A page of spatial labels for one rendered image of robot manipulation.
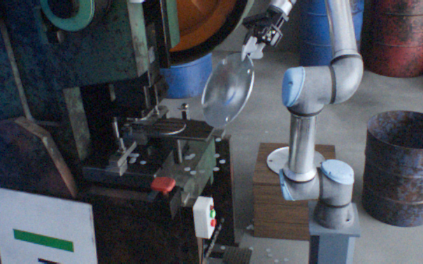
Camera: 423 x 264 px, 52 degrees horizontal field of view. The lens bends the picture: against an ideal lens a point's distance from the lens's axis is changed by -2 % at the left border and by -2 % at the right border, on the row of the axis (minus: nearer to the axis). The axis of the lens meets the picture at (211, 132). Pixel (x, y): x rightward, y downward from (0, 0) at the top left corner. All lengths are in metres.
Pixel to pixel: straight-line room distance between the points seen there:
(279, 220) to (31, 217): 1.15
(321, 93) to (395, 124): 1.31
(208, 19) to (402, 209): 1.35
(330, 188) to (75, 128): 0.95
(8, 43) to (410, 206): 1.95
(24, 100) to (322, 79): 1.07
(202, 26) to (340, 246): 1.03
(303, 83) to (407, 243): 1.31
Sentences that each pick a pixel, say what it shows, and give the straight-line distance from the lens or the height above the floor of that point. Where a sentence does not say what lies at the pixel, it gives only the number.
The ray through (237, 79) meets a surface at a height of 0.98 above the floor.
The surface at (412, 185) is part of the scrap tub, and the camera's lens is 2.32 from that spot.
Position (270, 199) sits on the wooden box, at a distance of 2.15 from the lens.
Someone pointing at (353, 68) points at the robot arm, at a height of 1.08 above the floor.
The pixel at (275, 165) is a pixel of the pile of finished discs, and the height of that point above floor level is 0.35.
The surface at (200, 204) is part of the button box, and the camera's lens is 1.52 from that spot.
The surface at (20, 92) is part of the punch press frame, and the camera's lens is 1.74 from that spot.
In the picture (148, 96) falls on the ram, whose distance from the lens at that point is 1.61.
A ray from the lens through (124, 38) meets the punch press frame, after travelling 1.41.
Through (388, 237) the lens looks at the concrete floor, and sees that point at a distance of 2.41.
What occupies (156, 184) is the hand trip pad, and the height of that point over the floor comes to 0.76.
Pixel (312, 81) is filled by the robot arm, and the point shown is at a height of 1.06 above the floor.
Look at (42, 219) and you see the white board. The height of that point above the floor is 0.48.
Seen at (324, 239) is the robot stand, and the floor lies 0.40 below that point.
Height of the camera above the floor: 1.55
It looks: 28 degrees down
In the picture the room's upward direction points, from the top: 5 degrees counter-clockwise
